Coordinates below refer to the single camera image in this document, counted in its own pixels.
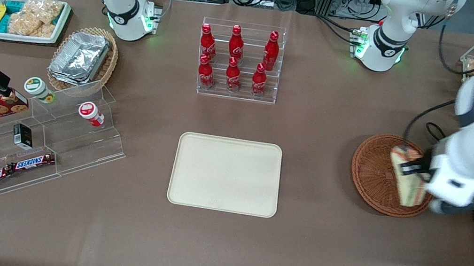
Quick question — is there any triangle sandwich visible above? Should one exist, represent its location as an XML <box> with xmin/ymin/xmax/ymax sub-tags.
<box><xmin>382</xmin><ymin>145</ymin><xmax>435</xmax><ymax>211</ymax></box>

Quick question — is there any round brown wicker basket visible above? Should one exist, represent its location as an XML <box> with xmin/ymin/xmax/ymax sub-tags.
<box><xmin>344</xmin><ymin>129</ymin><xmax>445</xmax><ymax>223</ymax></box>

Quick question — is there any oval light wicker basket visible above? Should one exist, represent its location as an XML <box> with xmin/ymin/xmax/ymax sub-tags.
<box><xmin>44</xmin><ymin>20</ymin><xmax>123</xmax><ymax>100</ymax></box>

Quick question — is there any beige rectangular tray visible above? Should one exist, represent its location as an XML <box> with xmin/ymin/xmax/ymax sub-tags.
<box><xmin>166</xmin><ymin>129</ymin><xmax>287</xmax><ymax>220</ymax></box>

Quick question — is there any green lid white cup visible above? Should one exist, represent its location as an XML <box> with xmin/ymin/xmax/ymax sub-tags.
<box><xmin>22</xmin><ymin>75</ymin><xmax>58</xmax><ymax>105</ymax></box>

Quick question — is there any white rectangular snack bin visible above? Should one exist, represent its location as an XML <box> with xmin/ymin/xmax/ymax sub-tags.
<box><xmin>0</xmin><ymin>0</ymin><xmax>74</xmax><ymax>51</ymax></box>

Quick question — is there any teal snack packet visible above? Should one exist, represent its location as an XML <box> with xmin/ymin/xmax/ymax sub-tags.
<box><xmin>3</xmin><ymin>0</ymin><xmax>26</xmax><ymax>17</ymax></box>
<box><xmin>0</xmin><ymin>12</ymin><xmax>14</xmax><ymax>35</ymax></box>

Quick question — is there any clear bag of rice crackers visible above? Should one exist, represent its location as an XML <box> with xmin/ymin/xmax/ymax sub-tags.
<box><xmin>6</xmin><ymin>9</ymin><xmax>57</xmax><ymax>41</ymax></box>
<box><xmin>22</xmin><ymin>0</ymin><xmax>65</xmax><ymax>27</ymax></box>

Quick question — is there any small black box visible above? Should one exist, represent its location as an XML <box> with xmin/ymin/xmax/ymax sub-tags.
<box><xmin>9</xmin><ymin>122</ymin><xmax>37</xmax><ymax>151</ymax></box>

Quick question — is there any silver foil container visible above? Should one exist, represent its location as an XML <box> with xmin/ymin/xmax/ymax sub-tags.
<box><xmin>46</xmin><ymin>27</ymin><xmax>113</xmax><ymax>90</ymax></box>

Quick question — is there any clear acrylic step shelf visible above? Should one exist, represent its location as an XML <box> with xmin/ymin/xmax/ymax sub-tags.
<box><xmin>0</xmin><ymin>66</ymin><xmax>137</xmax><ymax>224</ymax></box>

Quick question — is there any red lid white cup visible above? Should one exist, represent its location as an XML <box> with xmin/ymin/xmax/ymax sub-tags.
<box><xmin>76</xmin><ymin>100</ymin><xmax>107</xmax><ymax>128</ymax></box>

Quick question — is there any red cola bottle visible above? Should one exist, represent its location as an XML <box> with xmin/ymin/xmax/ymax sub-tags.
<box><xmin>223</xmin><ymin>56</ymin><xmax>245</xmax><ymax>94</ymax></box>
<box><xmin>195</xmin><ymin>53</ymin><xmax>219</xmax><ymax>91</ymax></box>
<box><xmin>196</xmin><ymin>23</ymin><xmax>221</xmax><ymax>63</ymax></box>
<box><xmin>260</xmin><ymin>30</ymin><xmax>282</xmax><ymax>72</ymax></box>
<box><xmin>226</xmin><ymin>24</ymin><xmax>248</xmax><ymax>65</ymax></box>
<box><xmin>249</xmin><ymin>62</ymin><xmax>270</xmax><ymax>98</ymax></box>

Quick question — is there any clear acrylic bottle rack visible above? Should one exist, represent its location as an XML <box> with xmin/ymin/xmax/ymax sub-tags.
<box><xmin>191</xmin><ymin>16</ymin><xmax>288</xmax><ymax>106</ymax></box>

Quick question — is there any black power cable with plug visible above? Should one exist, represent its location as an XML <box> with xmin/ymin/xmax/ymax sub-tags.
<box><xmin>423</xmin><ymin>121</ymin><xmax>452</xmax><ymax>144</ymax></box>

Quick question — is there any black base cable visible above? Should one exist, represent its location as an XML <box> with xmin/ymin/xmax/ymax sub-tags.
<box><xmin>313</xmin><ymin>14</ymin><xmax>365</xmax><ymax>47</ymax></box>
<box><xmin>121</xmin><ymin>0</ymin><xmax>174</xmax><ymax>24</ymax></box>

